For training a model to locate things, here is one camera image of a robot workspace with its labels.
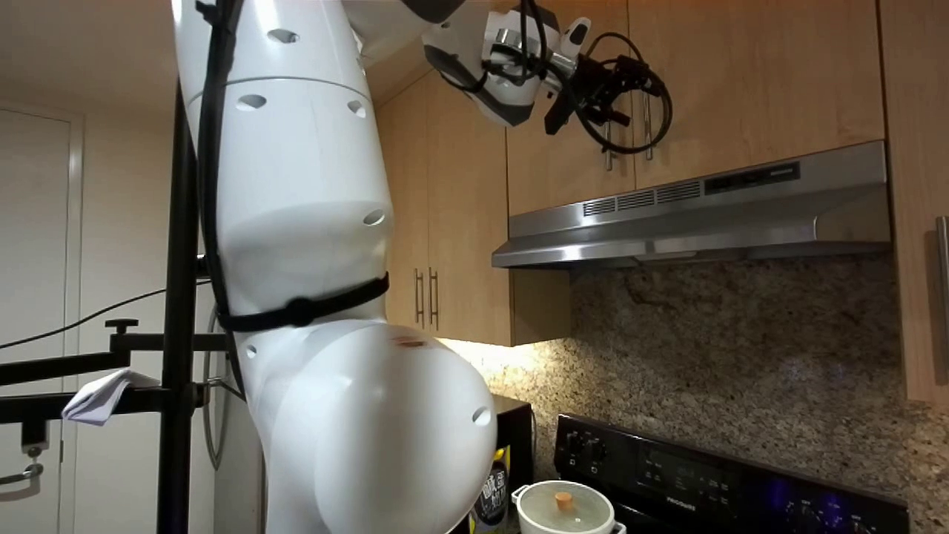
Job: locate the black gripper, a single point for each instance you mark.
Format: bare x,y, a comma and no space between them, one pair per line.
588,89

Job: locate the wooden cabinet door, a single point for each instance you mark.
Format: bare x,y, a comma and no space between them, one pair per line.
567,166
757,81

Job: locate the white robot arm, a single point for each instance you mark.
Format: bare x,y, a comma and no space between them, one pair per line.
365,425

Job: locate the stainless steel range hood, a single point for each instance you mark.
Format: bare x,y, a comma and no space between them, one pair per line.
828,201

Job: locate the white pot with lid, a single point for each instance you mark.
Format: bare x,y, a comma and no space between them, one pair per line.
566,507

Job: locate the black metal stand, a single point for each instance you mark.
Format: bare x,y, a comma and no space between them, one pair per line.
156,369

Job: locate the tall wooden wall cabinets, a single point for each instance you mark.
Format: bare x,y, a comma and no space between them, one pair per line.
450,184

